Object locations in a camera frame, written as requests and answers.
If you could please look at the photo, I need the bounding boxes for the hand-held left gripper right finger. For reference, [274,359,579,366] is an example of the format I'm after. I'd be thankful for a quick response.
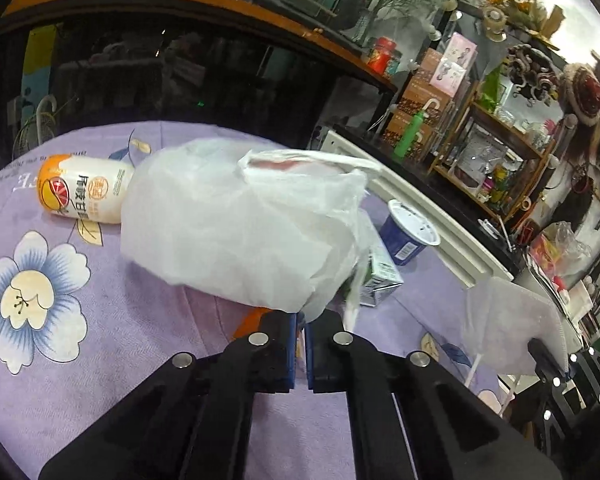
[305,310,563,480]

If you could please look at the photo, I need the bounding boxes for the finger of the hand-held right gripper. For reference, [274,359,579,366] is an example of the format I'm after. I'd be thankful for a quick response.
[527,339,600,411]
[534,395,588,461]

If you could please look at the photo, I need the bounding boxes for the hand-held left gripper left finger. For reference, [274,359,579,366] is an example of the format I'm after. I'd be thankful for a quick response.
[39,310,298,480]

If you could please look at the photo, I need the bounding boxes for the white plastic bag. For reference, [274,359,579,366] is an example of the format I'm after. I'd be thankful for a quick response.
[120,137,383,323]

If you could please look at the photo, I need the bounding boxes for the sheer lace stool cover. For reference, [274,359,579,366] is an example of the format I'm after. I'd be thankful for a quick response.
[462,279,567,377]

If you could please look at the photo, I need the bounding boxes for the green white drink carton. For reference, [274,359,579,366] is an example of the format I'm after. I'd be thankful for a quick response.
[347,237,405,308]

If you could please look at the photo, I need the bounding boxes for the clear bag of colourful items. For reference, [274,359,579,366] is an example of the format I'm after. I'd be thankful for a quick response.
[527,220,591,281]

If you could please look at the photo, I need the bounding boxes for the blue yogurt cup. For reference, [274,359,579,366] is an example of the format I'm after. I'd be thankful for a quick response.
[378,199,442,267]

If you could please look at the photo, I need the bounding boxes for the purple floral tablecloth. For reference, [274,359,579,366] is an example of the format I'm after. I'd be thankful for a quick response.
[0,120,516,480]

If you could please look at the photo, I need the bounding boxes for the wooden shelf rack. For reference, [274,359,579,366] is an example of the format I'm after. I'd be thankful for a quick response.
[427,80,563,226]

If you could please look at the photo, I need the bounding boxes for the green bottle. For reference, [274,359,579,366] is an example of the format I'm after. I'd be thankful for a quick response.
[391,112,426,162]

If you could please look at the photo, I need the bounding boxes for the brown patterned box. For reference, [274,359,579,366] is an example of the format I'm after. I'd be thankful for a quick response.
[382,110,438,160]
[397,77,453,116]

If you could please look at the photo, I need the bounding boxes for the dark red flower bouquet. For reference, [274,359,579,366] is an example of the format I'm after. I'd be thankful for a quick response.
[560,62,600,123]

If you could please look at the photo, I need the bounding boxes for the white orange drink bottle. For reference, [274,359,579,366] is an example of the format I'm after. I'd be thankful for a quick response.
[36,154,136,224]

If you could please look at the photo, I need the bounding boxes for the brown flower bouquet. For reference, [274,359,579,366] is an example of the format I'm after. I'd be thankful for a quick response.
[507,42,561,106]

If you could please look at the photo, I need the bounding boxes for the stacked brown cardboard boxes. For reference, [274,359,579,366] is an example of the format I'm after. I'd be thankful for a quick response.
[429,32,478,96]

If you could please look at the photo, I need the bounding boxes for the orange flower bunch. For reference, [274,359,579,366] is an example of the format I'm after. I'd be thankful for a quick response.
[485,0,546,26]

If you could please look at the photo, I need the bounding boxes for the curved wooden counter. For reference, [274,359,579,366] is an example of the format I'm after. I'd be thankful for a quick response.
[0,0,398,151]

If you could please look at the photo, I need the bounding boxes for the yellow sign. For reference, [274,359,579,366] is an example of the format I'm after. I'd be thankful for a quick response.
[21,24,57,111]

